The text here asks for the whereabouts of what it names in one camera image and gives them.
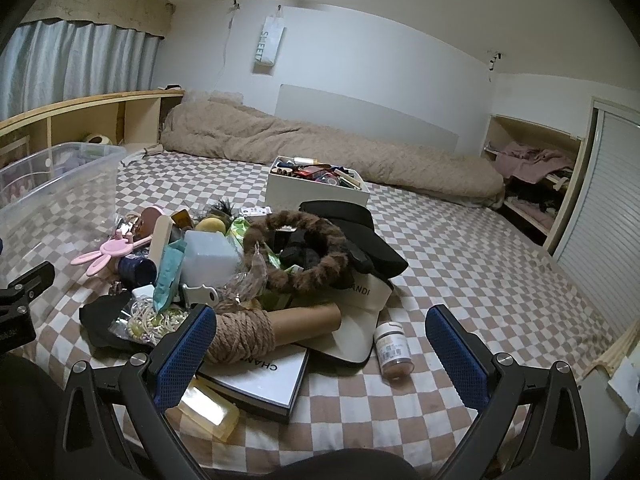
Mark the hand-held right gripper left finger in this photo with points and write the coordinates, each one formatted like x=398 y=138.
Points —
x=185 y=355

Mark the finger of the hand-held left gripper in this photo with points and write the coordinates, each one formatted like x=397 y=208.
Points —
x=30 y=282

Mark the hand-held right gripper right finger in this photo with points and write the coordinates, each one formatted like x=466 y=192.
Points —
x=457 y=355

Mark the clear bag of beads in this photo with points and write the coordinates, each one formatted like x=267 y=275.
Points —
x=145 y=320

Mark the white capped pill bottle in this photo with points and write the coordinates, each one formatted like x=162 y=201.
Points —
x=392 y=350

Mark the white charger plug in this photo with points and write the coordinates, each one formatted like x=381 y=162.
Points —
x=145 y=294

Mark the teal wet wipes pack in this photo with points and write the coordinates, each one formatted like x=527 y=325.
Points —
x=167 y=275

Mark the pink bunny phone holder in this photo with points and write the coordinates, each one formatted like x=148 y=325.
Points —
x=107 y=250

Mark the clear plastic container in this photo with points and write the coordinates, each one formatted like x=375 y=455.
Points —
x=60 y=195

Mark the crinkled clear plastic bag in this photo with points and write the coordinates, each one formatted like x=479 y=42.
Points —
x=250 y=280

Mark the pink brown round toy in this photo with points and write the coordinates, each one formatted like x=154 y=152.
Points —
x=151 y=221

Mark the black and white flat box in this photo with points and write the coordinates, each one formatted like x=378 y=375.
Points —
x=260 y=377

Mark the black cloth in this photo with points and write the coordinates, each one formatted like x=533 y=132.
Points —
x=97 y=322

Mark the dark blue dotted bottle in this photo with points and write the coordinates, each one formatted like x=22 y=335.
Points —
x=137 y=270

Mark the translucent white plastic box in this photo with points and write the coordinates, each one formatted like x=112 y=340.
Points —
x=210 y=257

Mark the white visor cap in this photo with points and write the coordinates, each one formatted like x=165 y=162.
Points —
x=360 y=302

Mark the beige wooden paddle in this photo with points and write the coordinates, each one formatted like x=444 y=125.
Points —
x=161 y=240

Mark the brown cardboard tube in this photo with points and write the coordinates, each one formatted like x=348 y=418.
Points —
x=305 y=322

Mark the yellow sponge ball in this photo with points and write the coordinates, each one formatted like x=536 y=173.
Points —
x=210 y=224

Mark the green snack packet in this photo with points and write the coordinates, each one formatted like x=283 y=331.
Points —
x=240 y=230

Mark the black visor cap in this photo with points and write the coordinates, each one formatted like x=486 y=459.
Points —
x=372 y=247

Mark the small brown box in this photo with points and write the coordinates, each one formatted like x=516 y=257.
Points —
x=182 y=217

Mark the black feather puff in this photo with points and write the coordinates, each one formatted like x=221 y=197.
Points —
x=220 y=208

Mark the dark folded clothes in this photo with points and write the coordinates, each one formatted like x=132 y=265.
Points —
x=535 y=195

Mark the small beige cloth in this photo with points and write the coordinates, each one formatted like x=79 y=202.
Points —
x=152 y=150

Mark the wooden shelf unit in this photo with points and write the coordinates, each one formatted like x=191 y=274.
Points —
x=75 y=102

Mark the cream closet shelf niche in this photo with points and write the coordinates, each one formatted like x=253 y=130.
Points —
x=570 y=200

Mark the white storage box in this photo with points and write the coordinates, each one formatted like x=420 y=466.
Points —
x=315 y=195

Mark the white slatted shutter door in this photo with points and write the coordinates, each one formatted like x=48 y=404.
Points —
x=605 y=210

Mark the pink folded clothes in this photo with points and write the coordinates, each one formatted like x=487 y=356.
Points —
x=530 y=160

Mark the pile of cosmetics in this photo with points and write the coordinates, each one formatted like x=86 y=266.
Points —
x=315 y=170

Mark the grey window curtain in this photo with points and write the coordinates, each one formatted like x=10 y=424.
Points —
x=75 y=60

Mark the beige duvet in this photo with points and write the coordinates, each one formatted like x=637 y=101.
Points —
x=300 y=145

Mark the grey headboard panel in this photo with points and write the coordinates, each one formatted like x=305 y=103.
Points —
x=350 y=110

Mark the beige printed valance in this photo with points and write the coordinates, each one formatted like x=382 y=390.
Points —
x=100 y=0

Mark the white paper bag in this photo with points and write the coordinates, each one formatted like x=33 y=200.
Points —
x=268 y=42

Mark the small wall hook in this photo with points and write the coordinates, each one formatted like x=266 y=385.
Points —
x=494 y=62

